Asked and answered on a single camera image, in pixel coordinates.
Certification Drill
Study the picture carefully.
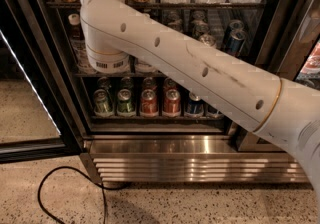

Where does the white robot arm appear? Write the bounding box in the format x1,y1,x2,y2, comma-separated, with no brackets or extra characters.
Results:
80,0,320,197

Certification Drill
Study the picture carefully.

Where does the front silver can right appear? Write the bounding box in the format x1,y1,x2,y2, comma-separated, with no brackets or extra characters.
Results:
199,34,216,48

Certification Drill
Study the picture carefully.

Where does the front left green can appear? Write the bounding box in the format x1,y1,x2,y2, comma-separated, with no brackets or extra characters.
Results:
93,89,114,117

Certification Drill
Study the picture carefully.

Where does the green can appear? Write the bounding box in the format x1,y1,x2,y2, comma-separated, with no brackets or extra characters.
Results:
93,89,114,117
117,89,136,117

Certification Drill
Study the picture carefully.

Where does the front left red can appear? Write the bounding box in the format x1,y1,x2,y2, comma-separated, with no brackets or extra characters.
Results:
140,89,158,117

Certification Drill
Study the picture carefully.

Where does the red can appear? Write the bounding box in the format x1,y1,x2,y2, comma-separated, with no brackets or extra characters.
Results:
163,89,181,117
140,89,158,117

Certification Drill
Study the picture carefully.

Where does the front right red can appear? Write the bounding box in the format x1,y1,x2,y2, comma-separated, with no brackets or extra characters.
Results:
163,89,181,117

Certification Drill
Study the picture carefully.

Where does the front blue energy can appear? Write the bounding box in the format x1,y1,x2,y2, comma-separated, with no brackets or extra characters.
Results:
223,29,247,57

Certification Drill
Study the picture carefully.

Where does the open glass fridge door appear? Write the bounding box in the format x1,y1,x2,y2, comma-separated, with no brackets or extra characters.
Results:
0,0,83,163

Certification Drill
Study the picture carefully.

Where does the stainless steel fridge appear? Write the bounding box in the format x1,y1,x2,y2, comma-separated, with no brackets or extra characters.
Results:
19,0,320,184

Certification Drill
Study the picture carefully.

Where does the front left blue can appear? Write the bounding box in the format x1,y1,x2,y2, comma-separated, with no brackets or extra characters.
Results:
185,93,204,116

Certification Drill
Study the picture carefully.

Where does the front right blue can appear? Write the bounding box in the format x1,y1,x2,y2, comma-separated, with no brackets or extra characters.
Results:
207,105,224,119

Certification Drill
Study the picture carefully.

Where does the left tea bottle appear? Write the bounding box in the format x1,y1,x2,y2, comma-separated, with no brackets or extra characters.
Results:
68,13,96,74

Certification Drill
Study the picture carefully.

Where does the tea bottle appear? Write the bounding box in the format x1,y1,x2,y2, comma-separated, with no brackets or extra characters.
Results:
68,13,96,74
134,58,157,73

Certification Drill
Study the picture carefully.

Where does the right tea bottle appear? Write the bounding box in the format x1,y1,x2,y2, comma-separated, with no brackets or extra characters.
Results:
134,58,157,73

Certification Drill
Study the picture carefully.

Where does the black power cable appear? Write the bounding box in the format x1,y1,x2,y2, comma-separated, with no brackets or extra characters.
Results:
37,166,132,224

